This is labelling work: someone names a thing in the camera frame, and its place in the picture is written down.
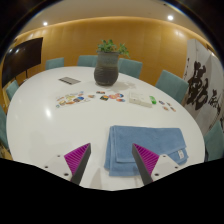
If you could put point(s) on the flat grey card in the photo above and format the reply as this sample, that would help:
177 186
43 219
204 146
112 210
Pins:
69 80

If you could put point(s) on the blue towel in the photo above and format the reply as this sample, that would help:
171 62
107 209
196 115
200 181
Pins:
150 140

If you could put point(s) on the ceiling lights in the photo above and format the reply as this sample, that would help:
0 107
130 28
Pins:
170 17

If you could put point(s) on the small green item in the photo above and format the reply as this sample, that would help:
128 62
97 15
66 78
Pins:
153 100

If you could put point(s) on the potted plant in grey pot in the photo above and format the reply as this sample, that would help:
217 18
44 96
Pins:
106 70

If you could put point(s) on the colourful round stickers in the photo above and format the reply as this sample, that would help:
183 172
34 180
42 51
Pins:
113 96

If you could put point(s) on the small colourful stickers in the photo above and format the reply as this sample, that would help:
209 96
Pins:
165 107

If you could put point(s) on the colourful sticker sheet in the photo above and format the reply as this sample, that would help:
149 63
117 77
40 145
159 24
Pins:
70 99

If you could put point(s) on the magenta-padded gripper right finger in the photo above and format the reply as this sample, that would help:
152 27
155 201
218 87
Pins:
148 161

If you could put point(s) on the black wall screen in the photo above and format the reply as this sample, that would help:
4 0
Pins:
21 60

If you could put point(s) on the teal chairs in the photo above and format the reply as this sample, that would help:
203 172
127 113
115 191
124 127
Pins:
170 85

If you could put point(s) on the white flat box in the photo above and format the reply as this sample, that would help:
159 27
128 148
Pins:
140 99

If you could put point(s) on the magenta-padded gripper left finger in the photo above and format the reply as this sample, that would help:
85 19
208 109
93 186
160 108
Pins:
76 160

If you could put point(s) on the white calligraphy folding screen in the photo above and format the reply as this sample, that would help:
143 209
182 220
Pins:
200 86

